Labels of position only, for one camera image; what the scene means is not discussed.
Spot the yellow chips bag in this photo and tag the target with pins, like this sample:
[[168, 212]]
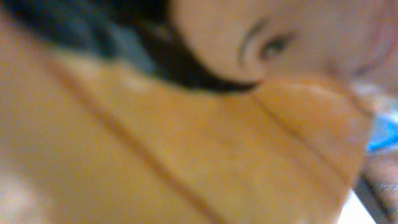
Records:
[[196, 111]]

